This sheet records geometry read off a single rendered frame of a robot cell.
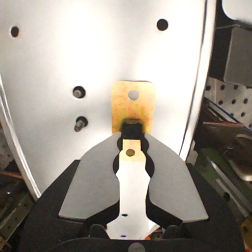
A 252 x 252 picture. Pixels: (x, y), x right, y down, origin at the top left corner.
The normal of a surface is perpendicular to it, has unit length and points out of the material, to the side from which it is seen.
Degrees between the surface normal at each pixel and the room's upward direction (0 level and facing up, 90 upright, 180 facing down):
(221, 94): 0
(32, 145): 0
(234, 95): 0
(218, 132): 90
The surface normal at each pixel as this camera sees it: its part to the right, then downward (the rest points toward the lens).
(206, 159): -0.98, 0.06
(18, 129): -0.03, 0.46
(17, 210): 0.97, 0.14
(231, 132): 0.04, -0.89
